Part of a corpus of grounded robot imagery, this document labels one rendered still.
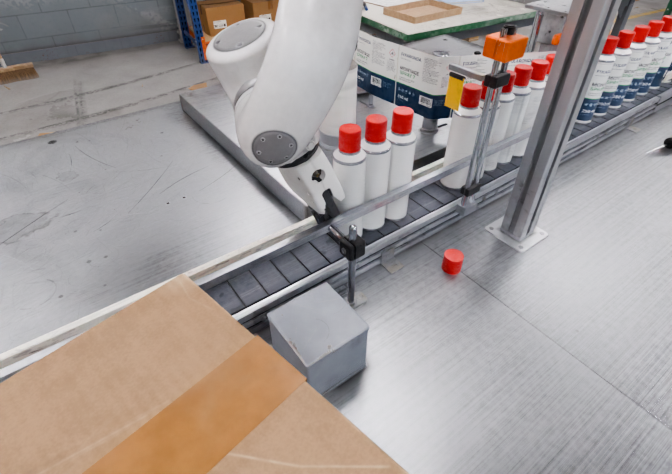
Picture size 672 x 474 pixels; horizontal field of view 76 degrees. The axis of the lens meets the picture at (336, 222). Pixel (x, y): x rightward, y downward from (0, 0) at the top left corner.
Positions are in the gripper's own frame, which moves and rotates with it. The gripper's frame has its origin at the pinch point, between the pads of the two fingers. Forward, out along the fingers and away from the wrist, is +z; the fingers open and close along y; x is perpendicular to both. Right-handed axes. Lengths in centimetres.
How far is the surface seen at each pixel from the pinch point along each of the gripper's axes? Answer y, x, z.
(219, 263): 3.0, 17.6, -3.2
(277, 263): 0.8, 10.7, 2.8
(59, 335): 3.0, 38.3, -10.8
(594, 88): -2, -74, 23
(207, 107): 64, -4, 8
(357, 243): -10.7, 0.9, -3.2
